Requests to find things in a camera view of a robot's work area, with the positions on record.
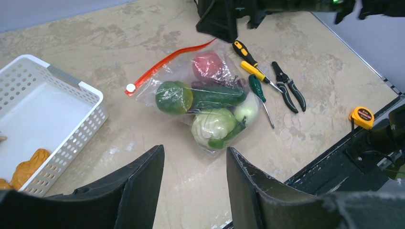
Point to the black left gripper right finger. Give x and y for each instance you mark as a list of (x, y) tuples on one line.
[(259, 201)]

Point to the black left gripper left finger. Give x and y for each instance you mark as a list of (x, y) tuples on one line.
[(124, 199)]

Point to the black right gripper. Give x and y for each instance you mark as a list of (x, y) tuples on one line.
[(218, 17)]

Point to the peach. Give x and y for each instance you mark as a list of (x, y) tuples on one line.
[(208, 66)]

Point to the clear zip bag orange zipper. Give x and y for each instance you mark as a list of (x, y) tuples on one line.
[(177, 66)]

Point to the green cucumber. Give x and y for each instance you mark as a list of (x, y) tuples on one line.
[(217, 97)]

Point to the green cabbage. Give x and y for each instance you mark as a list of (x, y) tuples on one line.
[(211, 127)]

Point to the red grape bunch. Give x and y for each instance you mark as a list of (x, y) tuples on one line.
[(233, 82)]

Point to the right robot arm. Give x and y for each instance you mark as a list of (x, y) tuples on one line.
[(341, 8)]

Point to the black yellow screwdriver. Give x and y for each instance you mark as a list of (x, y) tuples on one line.
[(249, 63)]

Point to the black pliers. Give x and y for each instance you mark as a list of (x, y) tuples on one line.
[(286, 85)]

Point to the orange yellow fruit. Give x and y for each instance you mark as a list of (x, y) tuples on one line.
[(26, 169), (4, 185)]

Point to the white perforated basket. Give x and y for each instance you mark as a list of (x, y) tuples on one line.
[(44, 107)]

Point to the yellow tape measure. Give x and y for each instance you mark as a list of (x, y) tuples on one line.
[(362, 116)]

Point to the yellow handled tool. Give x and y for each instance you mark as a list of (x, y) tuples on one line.
[(262, 77)]

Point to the green handled screwdriver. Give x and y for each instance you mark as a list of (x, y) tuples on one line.
[(256, 87)]

